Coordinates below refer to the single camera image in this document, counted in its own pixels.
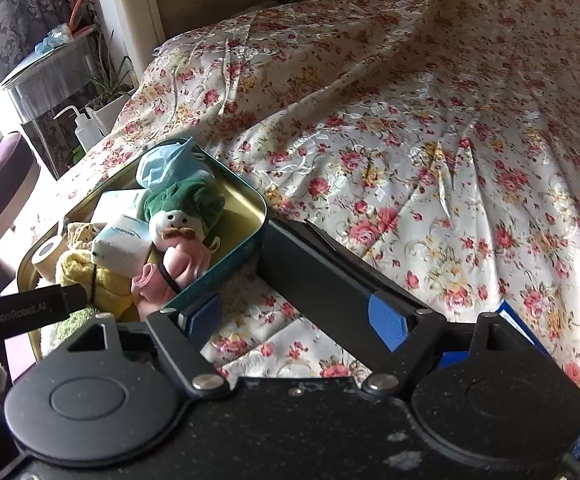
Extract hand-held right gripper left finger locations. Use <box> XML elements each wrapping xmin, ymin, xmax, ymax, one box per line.
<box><xmin>62</xmin><ymin>294</ymin><xmax>231</xmax><ymax>400</ymax></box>

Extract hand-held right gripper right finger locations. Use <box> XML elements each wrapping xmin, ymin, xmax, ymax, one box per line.
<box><xmin>362</xmin><ymin>292</ymin><xmax>535</xmax><ymax>396</ymax></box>

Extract green fluffy sponge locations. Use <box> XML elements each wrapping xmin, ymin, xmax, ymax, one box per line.
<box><xmin>57</xmin><ymin>309</ymin><xmax>97</xmax><ymax>344</ymax></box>

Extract white tape roll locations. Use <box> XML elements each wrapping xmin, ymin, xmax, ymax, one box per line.
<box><xmin>31</xmin><ymin>234</ymin><xmax>67</xmax><ymax>282</ymax></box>

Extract dark tin lid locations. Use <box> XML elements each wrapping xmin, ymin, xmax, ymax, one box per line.
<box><xmin>262</xmin><ymin>216</ymin><xmax>580</xmax><ymax>462</ymax></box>

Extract yellow towel with black band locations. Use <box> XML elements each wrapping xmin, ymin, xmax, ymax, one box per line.
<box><xmin>55</xmin><ymin>250</ymin><xmax>138</xmax><ymax>322</ymax></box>

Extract green and pink plush doll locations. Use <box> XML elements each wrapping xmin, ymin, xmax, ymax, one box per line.
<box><xmin>131</xmin><ymin>172</ymin><xmax>227</xmax><ymax>317</ymax></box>

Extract white tissue pack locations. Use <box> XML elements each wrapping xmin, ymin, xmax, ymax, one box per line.
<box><xmin>91</xmin><ymin>189</ymin><xmax>151</xmax><ymax>231</ymax></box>
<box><xmin>91</xmin><ymin>214</ymin><xmax>155</xmax><ymax>277</ymax></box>

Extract green tin box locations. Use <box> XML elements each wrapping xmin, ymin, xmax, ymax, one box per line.
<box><xmin>16</xmin><ymin>137</ymin><xmax>271</xmax><ymax>361</ymax></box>

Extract blue face mask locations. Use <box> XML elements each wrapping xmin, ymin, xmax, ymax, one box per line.
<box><xmin>135</xmin><ymin>137</ymin><xmax>211</xmax><ymax>192</ymax></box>

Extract purple stool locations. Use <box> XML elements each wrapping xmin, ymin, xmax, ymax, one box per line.
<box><xmin>0</xmin><ymin>131</ymin><xmax>42</xmax><ymax>243</ymax></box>

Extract floral bedspread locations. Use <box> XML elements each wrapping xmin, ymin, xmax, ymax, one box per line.
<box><xmin>35</xmin><ymin>0</ymin><xmax>580</xmax><ymax>421</ymax></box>

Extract white squeeze bottle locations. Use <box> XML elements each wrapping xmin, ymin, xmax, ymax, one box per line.
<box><xmin>52</xmin><ymin>105</ymin><xmax>107</xmax><ymax>155</ymax></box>

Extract clear acrylic side table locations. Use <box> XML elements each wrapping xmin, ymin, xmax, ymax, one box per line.
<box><xmin>0</xmin><ymin>25</ymin><xmax>102</xmax><ymax>127</ymax></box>

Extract potted plant in white planter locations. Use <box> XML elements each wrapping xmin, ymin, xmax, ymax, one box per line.
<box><xmin>84</xmin><ymin>30</ymin><xmax>140</xmax><ymax>128</ymax></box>

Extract pile of blue masks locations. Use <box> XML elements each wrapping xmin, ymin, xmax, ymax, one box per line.
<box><xmin>34</xmin><ymin>22</ymin><xmax>74</xmax><ymax>57</ymax></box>

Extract orange cord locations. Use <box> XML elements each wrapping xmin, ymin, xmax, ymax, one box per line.
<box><xmin>69</xmin><ymin>0</ymin><xmax>95</xmax><ymax>37</ymax></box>

